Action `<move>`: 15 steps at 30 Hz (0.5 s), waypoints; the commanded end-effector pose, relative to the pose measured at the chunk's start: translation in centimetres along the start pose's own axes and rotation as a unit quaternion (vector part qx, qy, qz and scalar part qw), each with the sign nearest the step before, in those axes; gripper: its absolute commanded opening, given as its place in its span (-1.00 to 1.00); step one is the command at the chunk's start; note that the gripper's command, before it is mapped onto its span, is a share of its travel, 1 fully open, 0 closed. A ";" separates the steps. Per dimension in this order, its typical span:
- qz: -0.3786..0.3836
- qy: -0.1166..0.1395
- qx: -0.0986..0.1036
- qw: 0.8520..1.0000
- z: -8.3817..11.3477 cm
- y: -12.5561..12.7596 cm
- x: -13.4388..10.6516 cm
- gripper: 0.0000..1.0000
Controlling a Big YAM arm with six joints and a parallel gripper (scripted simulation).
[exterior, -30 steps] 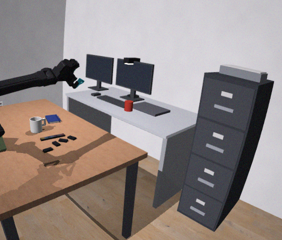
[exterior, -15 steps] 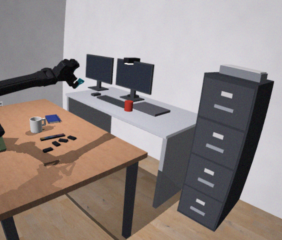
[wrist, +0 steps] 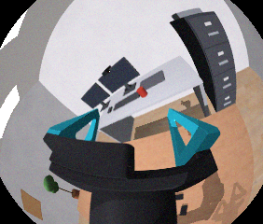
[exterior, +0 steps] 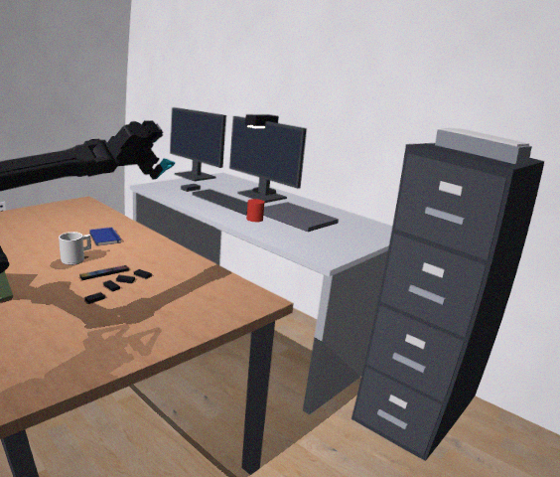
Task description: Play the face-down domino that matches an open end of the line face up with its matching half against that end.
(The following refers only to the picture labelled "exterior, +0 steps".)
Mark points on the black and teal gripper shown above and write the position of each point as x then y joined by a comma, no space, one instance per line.
147,167

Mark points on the grey metal mug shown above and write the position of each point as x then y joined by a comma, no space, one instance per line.
71,247

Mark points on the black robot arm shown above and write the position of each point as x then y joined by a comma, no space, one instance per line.
79,161

